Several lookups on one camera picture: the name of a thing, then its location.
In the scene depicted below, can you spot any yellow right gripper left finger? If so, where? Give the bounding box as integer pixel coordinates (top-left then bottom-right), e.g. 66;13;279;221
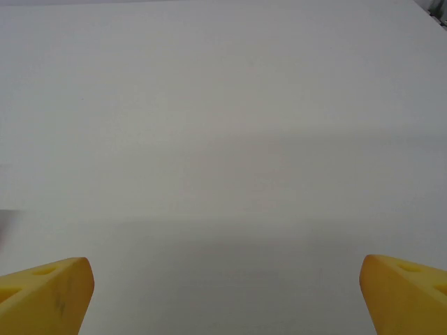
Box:
0;257;96;335

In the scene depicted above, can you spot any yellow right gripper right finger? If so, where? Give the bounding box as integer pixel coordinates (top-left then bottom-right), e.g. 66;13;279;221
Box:
359;254;447;335

